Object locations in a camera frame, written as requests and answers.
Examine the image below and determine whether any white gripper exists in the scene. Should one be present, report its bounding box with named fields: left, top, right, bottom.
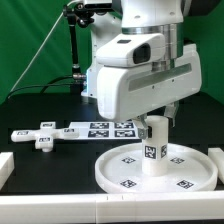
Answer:
left=97, top=46, right=202, bottom=139

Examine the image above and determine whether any white round table top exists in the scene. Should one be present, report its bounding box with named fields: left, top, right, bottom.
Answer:
left=95, top=143, right=218, bottom=193

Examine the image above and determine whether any white cross-shaped table base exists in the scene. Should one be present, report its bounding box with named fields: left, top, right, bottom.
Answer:
left=11, top=122, right=79, bottom=152

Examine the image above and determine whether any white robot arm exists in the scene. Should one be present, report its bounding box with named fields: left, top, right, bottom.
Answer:
left=84, top=0, right=221, bottom=139

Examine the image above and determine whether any white marker board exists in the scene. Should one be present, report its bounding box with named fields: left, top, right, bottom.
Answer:
left=64, top=121, right=138, bottom=140

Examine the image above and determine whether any white right barrier block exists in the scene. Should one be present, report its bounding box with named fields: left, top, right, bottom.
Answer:
left=208, top=148, right=224, bottom=184

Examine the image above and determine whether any white barrier block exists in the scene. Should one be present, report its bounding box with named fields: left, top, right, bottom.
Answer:
left=0, top=152, right=14, bottom=190
left=208, top=148, right=224, bottom=184

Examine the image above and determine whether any white left barrier block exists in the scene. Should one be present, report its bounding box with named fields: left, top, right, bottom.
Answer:
left=0, top=152, right=14, bottom=190

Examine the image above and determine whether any white front barrier rail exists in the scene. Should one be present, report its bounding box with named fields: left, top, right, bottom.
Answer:
left=0, top=190, right=224, bottom=224

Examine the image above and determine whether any black cable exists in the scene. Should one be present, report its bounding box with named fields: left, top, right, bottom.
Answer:
left=7, top=75, right=84, bottom=100

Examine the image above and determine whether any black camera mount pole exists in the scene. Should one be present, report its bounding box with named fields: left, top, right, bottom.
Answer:
left=63, top=3, right=94, bottom=82

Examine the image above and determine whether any white cable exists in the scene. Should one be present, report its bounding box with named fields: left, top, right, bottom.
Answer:
left=9, top=0, right=79, bottom=94

